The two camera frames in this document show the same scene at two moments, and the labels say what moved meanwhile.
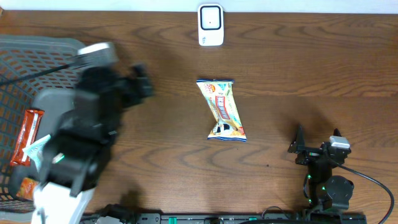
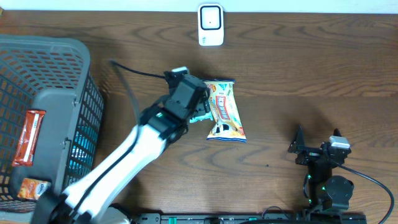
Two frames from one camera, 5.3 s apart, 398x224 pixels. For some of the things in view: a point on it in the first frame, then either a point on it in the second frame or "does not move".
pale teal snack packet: (34, 150) → (208, 116)
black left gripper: (137, 83) → (203, 105)
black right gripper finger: (336, 132) does not move
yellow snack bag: (219, 94) does not move
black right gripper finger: (298, 144) does not move
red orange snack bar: (28, 135) does not move
